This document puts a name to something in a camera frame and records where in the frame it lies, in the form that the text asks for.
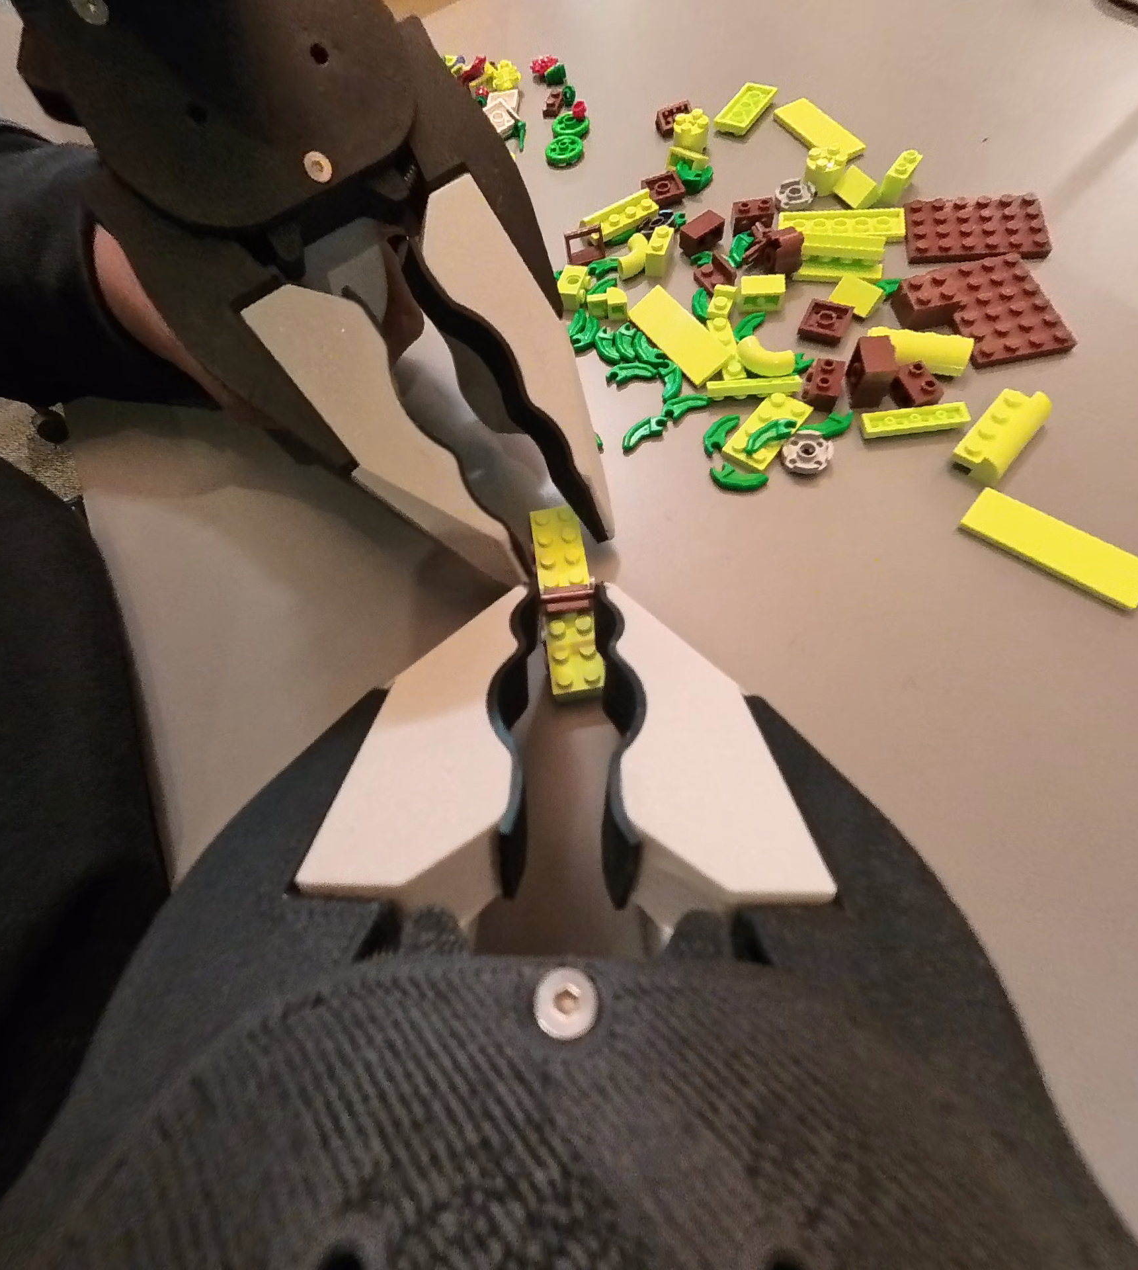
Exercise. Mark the pile of mixed toy bricks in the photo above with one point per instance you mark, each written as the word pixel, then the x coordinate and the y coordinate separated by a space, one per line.
pixel 976 228

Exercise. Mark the person's left forearm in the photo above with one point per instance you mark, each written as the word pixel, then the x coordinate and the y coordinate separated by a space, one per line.
pixel 14 258

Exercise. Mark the heap of small brick parts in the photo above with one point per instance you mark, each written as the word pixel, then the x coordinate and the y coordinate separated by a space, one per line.
pixel 502 109

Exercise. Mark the person's left hand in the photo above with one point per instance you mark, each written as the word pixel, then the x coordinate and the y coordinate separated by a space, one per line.
pixel 148 318

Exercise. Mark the lime long studded plate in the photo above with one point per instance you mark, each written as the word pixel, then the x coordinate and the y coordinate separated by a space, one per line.
pixel 559 545

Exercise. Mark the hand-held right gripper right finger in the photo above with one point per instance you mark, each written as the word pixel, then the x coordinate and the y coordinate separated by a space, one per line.
pixel 728 794

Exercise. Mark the brown square frame piece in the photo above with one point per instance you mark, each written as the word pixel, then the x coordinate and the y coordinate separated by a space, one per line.
pixel 570 598

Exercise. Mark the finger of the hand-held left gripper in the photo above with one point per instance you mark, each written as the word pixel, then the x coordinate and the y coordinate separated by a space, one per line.
pixel 510 307
pixel 332 377

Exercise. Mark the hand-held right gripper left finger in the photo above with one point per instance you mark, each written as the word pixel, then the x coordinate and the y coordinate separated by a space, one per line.
pixel 411 794

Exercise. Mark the green spoked wheel piece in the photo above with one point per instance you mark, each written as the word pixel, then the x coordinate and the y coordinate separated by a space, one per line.
pixel 566 151

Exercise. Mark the lime smooth tile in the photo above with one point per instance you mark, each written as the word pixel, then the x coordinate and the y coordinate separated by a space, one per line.
pixel 1061 548

